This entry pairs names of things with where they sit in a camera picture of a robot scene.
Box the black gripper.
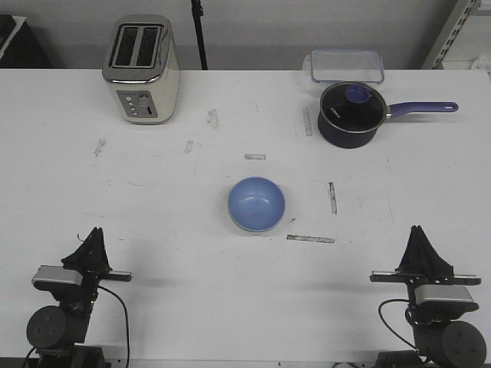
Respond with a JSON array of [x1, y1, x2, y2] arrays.
[[50, 227, 133, 313], [370, 225, 482, 303]]

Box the green bowl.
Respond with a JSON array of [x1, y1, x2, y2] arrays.
[[229, 212, 283, 232]]

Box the blue bowl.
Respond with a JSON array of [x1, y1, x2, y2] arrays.
[[227, 176, 286, 215]]

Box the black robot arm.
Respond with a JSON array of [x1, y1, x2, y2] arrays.
[[369, 225, 487, 367], [26, 227, 132, 367]]

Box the dark blue saucepan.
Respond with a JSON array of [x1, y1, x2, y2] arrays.
[[318, 102, 459, 149]]

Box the glass saucepan lid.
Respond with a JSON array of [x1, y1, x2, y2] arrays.
[[320, 81, 387, 133]]

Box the cream two-slot toaster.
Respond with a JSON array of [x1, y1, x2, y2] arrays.
[[102, 15, 180, 125]]

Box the white crumpled cloth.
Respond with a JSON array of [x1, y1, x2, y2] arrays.
[[470, 55, 491, 75]]

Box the clear plastic food container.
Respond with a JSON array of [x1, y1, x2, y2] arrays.
[[302, 49, 384, 84]]

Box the grey slotted metal rack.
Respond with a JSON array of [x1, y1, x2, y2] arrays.
[[421, 1, 490, 70]]

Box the black tripod pole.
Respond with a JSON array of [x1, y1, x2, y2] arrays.
[[191, 0, 209, 71]]

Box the black camera cable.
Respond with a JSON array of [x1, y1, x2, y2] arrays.
[[97, 285, 130, 367], [377, 299, 419, 352]]

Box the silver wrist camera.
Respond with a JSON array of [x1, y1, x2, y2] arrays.
[[414, 284, 474, 305], [31, 265, 83, 291]]

